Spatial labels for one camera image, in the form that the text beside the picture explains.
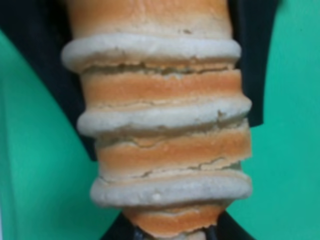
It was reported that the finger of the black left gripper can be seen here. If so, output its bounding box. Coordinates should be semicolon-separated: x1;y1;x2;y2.
0;0;98;162
227;0;280;128

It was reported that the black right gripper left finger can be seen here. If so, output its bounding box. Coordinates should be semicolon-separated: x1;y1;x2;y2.
100;212;147;240

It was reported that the orange white striped bread roll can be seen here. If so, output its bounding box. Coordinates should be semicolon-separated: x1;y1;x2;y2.
61;0;252;240

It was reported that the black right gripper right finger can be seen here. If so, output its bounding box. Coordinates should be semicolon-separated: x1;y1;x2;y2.
208;211;255;240

